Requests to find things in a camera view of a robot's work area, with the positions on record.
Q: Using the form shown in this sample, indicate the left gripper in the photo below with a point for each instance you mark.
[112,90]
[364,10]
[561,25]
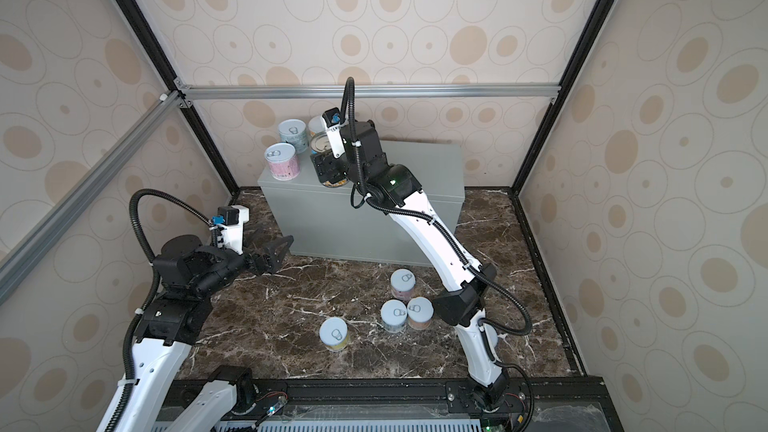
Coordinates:
[274,263]

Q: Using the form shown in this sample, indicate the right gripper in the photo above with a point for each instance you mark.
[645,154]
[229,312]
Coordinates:
[324,166]

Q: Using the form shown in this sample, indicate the green orange label can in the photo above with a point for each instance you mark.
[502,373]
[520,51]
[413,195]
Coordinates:
[316,125]

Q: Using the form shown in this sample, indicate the teal label white-lid can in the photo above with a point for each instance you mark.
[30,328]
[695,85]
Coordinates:
[294,132]

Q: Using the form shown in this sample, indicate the pink label white-lid can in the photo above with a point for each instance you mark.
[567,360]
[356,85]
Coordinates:
[282,161]

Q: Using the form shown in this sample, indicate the yellow label white-lid can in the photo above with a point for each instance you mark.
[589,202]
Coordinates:
[334,334]

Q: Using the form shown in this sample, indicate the blue label white-lid can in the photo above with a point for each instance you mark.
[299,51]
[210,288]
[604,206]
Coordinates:
[394,316]

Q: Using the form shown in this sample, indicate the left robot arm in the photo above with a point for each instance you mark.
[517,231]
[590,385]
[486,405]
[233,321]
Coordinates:
[162,333]

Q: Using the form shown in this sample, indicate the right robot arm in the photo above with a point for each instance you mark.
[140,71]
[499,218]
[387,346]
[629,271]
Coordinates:
[398,194]

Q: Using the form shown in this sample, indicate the grey metal cabinet box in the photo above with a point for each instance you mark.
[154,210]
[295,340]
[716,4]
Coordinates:
[324,224]

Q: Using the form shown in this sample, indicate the pink can near cabinet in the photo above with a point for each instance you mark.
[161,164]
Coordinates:
[402,284]

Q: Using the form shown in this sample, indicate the peach label white-lid can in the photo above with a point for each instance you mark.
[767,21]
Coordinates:
[420,313]

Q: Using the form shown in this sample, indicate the green yellow label can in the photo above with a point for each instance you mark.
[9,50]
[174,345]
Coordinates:
[491,335]

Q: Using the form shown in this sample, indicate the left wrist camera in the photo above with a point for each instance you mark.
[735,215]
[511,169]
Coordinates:
[228,227]

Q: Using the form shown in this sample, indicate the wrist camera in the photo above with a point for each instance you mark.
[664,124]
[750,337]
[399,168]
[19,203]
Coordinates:
[228,227]
[334,119]

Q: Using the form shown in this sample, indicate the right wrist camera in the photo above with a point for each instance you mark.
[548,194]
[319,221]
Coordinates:
[334,119]

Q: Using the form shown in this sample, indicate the left diagonal aluminium rail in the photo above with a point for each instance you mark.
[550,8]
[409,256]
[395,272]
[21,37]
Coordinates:
[36,244]

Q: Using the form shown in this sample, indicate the horizontal aluminium rail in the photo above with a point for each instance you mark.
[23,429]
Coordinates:
[333,93]

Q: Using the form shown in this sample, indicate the right black corner post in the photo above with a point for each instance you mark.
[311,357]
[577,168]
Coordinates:
[584,45]

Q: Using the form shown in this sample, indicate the black corner post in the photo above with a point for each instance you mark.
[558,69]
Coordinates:
[137,21]
[584,45]

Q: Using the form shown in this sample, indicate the left black corner post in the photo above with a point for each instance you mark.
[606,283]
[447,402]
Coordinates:
[137,21]

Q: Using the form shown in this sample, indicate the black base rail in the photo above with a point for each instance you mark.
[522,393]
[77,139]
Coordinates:
[232,399]

